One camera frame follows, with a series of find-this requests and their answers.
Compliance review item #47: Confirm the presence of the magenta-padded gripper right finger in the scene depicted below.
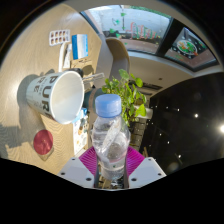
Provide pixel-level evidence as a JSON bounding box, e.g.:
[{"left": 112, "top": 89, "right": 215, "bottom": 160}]
[{"left": 125, "top": 145, "right": 167, "bottom": 190}]

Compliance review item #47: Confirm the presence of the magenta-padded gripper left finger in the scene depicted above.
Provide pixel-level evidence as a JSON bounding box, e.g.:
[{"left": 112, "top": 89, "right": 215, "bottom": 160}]
[{"left": 57, "top": 147, "right": 100, "bottom": 189}]

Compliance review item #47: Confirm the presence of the clear blue-capped water bottle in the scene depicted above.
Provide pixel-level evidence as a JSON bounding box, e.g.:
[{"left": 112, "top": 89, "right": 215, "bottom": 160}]
[{"left": 90, "top": 93, "right": 132, "bottom": 183}]

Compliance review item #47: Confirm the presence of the flat round red coaster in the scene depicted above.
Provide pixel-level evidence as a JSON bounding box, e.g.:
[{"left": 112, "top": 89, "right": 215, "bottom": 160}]
[{"left": 32, "top": 129, "right": 54, "bottom": 156}]

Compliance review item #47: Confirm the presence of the small blue white carton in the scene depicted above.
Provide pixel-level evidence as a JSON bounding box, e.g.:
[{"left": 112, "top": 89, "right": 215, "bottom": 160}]
[{"left": 75, "top": 107, "right": 89, "bottom": 124}]

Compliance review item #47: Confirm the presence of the white mug with dark lettering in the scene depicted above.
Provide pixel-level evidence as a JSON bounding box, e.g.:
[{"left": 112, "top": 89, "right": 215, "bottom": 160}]
[{"left": 25, "top": 70, "right": 86, "bottom": 126}]

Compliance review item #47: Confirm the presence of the group of ceiling lights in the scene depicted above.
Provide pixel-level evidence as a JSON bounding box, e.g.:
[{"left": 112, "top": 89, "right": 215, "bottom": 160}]
[{"left": 159, "top": 106, "right": 224, "bottom": 161}]

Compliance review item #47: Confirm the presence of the green potted plant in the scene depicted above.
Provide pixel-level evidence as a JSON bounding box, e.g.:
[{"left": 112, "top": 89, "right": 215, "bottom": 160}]
[{"left": 84, "top": 68, "right": 154, "bottom": 129}]

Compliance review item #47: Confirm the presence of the white paper wrapper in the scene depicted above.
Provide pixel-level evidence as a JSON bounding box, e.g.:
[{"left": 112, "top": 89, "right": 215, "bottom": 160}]
[{"left": 58, "top": 43, "right": 73, "bottom": 73}]

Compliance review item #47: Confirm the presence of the blue and white flat box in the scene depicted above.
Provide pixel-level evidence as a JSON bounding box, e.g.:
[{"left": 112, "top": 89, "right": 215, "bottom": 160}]
[{"left": 71, "top": 33, "right": 90, "bottom": 61}]

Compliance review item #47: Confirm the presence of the window with festive decals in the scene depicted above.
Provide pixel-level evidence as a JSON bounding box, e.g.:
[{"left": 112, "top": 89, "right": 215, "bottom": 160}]
[{"left": 79, "top": 4, "right": 219, "bottom": 73}]

